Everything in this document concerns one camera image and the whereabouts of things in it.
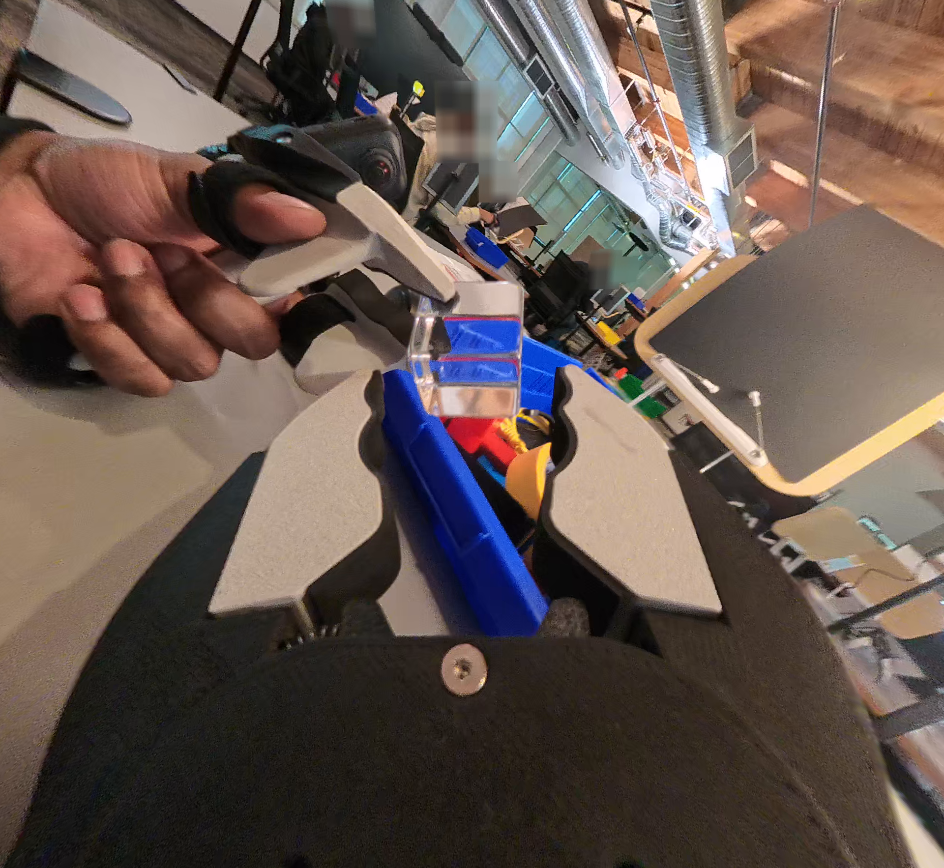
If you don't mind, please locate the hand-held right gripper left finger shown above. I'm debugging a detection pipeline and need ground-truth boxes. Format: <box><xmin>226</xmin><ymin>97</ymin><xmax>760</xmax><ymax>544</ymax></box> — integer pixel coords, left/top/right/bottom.
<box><xmin>208</xmin><ymin>370</ymin><xmax>404</xmax><ymax>620</ymax></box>

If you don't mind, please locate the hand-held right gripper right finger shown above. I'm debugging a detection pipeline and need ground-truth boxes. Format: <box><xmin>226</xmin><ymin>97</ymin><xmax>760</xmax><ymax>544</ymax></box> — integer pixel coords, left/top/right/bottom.
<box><xmin>531</xmin><ymin>364</ymin><xmax>724</xmax><ymax>620</ymax></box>

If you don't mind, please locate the silver ventilation duct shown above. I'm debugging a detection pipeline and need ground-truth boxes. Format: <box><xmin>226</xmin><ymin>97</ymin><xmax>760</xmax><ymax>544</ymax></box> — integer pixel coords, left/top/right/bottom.
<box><xmin>625</xmin><ymin>0</ymin><xmax>762</xmax><ymax>222</ymax></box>

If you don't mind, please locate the yellow tape roll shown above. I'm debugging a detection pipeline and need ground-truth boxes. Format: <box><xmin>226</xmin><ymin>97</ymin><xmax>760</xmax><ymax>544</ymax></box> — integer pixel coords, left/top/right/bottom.
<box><xmin>504</xmin><ymin>442</ymin><xmax>553</xmax><ymax>523</ymax></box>

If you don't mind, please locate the yellow coiled cable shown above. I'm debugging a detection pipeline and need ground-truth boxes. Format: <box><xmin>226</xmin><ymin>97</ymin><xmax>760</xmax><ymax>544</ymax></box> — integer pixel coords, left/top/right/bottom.
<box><xmin>497</xmin><ymin>412</ymin><xmax>552</xmax><ymax>455</ymax></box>

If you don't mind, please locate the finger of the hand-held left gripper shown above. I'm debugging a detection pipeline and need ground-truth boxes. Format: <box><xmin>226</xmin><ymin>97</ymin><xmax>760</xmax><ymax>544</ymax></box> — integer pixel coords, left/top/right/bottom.
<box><xmin>294</xmin><ymin>314</ymin><xmax>453</xmax><ymax>398</ymax></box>
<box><xmin>335</xmin><ymin>183</ymin><xmax>459</xmax><ymax>306</ymax></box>

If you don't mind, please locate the black oval object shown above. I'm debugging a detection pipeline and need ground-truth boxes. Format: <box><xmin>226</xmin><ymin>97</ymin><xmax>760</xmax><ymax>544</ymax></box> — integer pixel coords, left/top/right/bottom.
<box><xmin>13</xmin><ymin>47</ymin><xmax>134</xmax><ymax>127</ymax></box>

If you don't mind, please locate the pale wooden table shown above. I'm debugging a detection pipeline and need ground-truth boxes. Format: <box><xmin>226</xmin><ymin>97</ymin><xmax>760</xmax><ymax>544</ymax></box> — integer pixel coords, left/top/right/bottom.
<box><xmin>770</xmin><ymin>506</ymin><xmax>920</xmax><ymax>590</ymax></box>

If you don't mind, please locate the person's left hand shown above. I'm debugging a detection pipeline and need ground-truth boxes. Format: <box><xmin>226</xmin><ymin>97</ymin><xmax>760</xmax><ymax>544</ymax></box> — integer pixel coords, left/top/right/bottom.
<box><xmin>0</xmin><ymin>131</ymin><xmax>330</xmax><ymax>399</ymax></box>

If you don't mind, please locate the green plastic bin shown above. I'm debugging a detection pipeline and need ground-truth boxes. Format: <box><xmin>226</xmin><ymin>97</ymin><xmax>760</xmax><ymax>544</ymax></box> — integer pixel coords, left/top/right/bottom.
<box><xmin>617</xmin><ymin>370</ymin><xmax>666</xmax><ymax>419</ymax></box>

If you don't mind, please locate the red plastic item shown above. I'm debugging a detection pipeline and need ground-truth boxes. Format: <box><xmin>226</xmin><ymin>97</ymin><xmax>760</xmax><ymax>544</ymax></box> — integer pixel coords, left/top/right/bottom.
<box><xmin>445</xmin><ymin>416</ymin><xmax>518</xmax><ymax>472</ymax></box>

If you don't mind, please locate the black table with wooden edge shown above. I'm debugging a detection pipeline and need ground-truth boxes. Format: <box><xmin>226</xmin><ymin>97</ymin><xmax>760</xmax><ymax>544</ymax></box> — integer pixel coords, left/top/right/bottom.
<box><xmin>633</xmin><ymin>203</ymin><xmax>944</xmax><ymax>498</ymax></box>

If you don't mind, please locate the large blue plastic bin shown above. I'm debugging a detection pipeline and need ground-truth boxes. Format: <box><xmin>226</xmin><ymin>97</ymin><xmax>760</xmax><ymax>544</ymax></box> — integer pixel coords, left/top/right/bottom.
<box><xmin>381</xmin><ymin>367</ymin><xmax>551</xmax><ymax>638</ymax></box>

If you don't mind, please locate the clear acrylic cube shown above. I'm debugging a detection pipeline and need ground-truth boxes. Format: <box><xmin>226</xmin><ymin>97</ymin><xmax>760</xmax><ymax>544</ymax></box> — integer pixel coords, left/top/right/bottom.
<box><xmin>406</xmin><ymin>281</ymin><xmax>527</xmax><ymax>418</ymax></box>

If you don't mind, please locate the person's left forearm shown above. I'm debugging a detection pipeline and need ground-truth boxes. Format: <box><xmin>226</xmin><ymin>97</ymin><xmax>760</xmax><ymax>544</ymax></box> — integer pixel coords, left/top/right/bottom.
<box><xmin>0</xmin><ymin>115</ymin><xmax>57</xmax><ymax>148</ymax></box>

